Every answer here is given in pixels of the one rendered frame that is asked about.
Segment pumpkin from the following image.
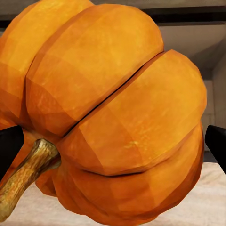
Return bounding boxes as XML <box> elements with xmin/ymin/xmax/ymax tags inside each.
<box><xmin>0</xmin><ymin>164</ymin><xmax>15</xmax><ymax>186</ymax></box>
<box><xmin>0</xmin><ymin>0</ymin><xmax>207</xmax><ymax>226</ymax></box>

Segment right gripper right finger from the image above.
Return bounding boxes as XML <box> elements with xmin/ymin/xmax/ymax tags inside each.
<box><xmin>204</xmin><ymin>125</ymin><xmax>226</xmax><ymax>174</ymax></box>

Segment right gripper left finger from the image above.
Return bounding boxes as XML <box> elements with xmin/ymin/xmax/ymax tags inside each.
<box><xmin>0</xmin><ymin>125</ymin><xmax>24</xmax><ymax>181</ymax></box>

